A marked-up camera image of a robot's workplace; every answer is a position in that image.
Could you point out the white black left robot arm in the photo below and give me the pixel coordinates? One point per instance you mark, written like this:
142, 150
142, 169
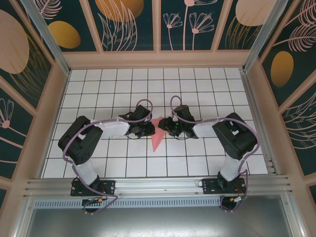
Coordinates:
79, 145

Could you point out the small circuit board with connector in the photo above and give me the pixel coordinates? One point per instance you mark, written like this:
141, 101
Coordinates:
95, 200
238, 199

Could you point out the long aluminium mounting rail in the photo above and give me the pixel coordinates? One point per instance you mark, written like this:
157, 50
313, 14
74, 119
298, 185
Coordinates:
158, 185

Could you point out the grey metal sheet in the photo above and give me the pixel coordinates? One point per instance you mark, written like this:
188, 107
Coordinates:
158, 222

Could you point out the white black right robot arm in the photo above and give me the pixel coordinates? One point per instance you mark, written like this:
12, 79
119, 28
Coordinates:
234, 140

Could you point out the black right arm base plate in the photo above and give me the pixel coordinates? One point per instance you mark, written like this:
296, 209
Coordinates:
209, 188

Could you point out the aluminium frame post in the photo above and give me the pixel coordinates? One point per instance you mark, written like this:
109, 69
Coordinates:
47, 37
263, 37

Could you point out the aluminium frame bar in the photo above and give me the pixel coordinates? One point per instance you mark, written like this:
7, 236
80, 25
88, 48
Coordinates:
23, 219
293, 219

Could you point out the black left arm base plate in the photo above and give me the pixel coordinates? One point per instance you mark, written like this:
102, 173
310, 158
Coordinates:
108, 187

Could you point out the aluminium side rail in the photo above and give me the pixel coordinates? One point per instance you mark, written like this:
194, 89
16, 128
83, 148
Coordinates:
258, 123

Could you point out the pink cloth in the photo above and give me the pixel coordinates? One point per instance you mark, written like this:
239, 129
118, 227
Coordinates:
158, 140

